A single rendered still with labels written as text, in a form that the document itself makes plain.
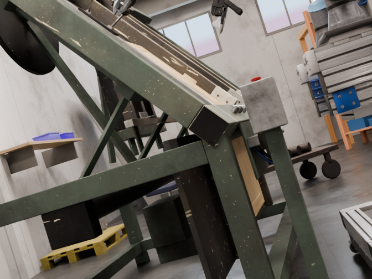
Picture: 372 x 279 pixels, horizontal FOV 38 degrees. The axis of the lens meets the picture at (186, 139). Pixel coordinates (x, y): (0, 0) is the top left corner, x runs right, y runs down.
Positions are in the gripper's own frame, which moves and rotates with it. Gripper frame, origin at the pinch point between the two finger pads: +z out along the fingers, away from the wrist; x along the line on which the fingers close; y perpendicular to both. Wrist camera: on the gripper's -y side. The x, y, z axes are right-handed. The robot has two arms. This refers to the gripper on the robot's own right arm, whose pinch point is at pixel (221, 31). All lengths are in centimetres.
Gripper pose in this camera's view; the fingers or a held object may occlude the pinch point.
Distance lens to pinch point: 300.8
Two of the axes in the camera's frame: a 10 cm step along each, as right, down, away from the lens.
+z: -1.7, 9.8, 0.5
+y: -9.8, -1.7, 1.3
